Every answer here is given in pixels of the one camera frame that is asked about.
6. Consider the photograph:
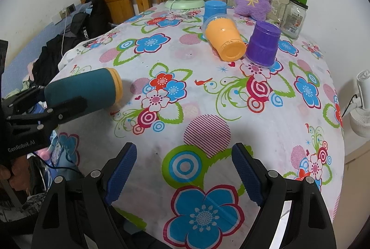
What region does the orange plastic cup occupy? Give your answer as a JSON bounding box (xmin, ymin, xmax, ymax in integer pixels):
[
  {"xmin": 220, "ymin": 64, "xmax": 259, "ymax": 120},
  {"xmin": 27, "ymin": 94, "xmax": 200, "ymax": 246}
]
[{"xmin": 205, "ymin": 18, "xmax": 247, "ymax": 62}]

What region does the floral tablecloth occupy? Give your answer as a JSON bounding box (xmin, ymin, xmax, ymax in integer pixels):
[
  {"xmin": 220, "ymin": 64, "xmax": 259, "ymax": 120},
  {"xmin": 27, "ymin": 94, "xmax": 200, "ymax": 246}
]
[{"xmin": 48, "ymin": 2, "xmax": 346, "ymax": 249}]

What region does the white fan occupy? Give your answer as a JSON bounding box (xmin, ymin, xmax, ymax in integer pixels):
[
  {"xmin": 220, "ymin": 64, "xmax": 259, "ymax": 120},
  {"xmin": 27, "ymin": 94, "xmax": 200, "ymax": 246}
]
[{"xmin": 345, "ymin": 69, "xmax": 370, "ymax": 138}]

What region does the teal cup with orange rim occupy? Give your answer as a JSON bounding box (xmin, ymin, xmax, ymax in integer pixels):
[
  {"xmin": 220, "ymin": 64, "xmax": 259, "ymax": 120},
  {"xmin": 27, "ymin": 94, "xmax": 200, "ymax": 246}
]
[{"xmin": 44, "ymin": 67, "xmax": 123, "ymax": 111}]

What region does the purple plastic cup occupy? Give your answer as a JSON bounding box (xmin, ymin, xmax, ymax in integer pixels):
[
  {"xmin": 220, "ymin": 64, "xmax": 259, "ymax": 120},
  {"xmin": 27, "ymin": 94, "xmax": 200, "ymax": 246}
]
[{"xmin": 245, "ymin": 21, "xmax": 282, "ymax": 68}]

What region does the person's left hand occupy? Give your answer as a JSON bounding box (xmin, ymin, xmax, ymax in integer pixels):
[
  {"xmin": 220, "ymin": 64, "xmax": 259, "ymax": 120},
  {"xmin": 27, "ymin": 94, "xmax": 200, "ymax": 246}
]
[{"xmin": 0, "ymin": 157, "xmax": 32, "ymax": 192}]

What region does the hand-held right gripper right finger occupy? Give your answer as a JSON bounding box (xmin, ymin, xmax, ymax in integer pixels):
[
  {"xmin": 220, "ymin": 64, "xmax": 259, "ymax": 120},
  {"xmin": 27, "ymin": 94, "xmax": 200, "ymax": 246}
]
[{"xmin": 231, "ymin": 143, "xmax": 337, "ymax": 249}]

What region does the glass jar with black lid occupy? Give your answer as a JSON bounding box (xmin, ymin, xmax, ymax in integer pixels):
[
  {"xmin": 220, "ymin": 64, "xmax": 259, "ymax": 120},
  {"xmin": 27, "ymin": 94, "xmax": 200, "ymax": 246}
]
[{"xmin": 279, "ymin": 0, "xmax": 309, "ymax": 41}]

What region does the wall socket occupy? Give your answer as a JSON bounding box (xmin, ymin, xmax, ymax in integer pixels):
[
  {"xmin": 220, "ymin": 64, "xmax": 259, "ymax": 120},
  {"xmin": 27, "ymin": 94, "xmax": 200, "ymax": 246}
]
[{"xmin": 51, "ymin": 3, "xmax": 76, "ymax": 25}]

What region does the wooden chair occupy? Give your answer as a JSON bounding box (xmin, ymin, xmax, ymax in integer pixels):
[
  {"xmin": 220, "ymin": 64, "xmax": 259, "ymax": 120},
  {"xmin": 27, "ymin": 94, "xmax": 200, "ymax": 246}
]
[{"xmin": 98, "ymin": 0, "xmax": 174, "ymax": 26}]

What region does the blue plastic cup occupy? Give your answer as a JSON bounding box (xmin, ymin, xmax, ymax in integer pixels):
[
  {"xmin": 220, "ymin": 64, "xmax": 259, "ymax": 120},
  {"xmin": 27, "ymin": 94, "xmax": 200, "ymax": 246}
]
[{"xmin": 203, "ymin": 1, "xmax": 228, "ymax": 25}]

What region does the dark clothes pile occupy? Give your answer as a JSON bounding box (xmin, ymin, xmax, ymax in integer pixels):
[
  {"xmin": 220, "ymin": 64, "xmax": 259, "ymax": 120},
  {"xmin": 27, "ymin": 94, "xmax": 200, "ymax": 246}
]
[{"xmin": 30, "ymin": 34, "xmax": 76, "ymax": 88}]

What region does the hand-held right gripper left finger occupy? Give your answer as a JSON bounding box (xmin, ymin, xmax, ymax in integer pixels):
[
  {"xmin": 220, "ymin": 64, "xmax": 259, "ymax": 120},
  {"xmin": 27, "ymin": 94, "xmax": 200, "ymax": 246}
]
[{"xmin": 31, "ymin": 143, "xmax": 138, "ymax": 249}]

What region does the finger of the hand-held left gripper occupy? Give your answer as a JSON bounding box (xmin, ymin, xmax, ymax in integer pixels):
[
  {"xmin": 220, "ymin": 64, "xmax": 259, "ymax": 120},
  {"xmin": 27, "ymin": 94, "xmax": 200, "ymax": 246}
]
[
  {"xmin": 2, "ymin": 86, "xmax": 46, "ymax": 116},
  {"xmin": 6, "ymin": 97, "xmax": 88, "ymax": 130}
]

